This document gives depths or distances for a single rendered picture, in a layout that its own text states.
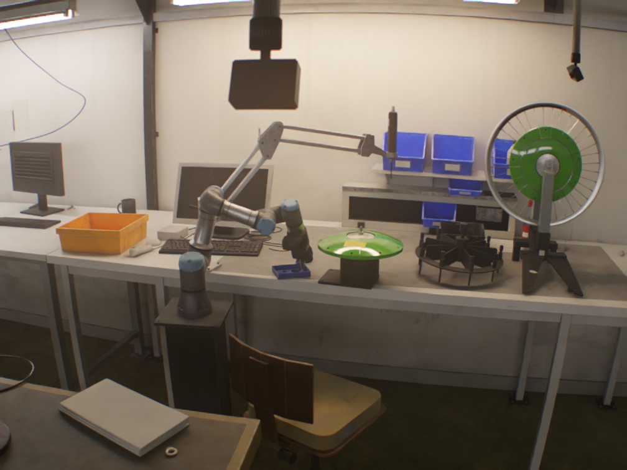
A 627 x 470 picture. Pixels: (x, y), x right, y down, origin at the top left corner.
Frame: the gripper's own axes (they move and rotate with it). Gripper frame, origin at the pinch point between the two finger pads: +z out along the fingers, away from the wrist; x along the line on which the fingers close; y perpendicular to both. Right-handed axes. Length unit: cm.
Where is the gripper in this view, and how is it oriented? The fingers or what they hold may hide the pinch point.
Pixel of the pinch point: (303, 271)
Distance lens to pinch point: 227.9
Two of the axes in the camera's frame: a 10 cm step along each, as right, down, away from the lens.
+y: 3.3, -6.8, 6.6
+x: -9.3, -1.2, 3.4
